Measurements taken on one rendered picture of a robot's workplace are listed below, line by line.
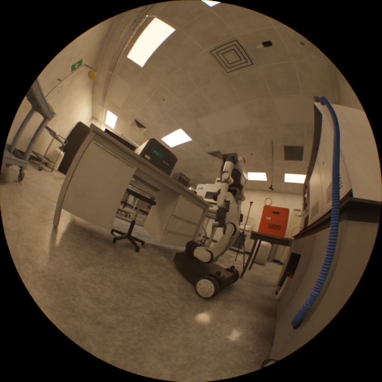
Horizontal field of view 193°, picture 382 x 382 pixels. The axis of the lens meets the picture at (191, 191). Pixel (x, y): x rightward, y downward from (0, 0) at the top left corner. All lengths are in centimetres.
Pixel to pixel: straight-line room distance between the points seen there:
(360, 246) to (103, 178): 145
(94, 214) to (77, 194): 22
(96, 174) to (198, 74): 222
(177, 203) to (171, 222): 23
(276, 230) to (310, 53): 276
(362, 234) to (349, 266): 11
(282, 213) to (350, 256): 146
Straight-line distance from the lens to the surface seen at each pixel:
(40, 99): 153
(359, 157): 73
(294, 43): 237
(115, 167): 102
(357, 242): 53
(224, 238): 107
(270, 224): 177
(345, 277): 52
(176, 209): 130
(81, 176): 104
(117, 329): 63
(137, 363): 58
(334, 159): 54
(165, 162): 123
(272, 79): 231
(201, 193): 253
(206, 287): 97
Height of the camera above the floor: 57
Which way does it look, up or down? 14 degrees up
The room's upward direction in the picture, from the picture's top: 22 degrees clockwise
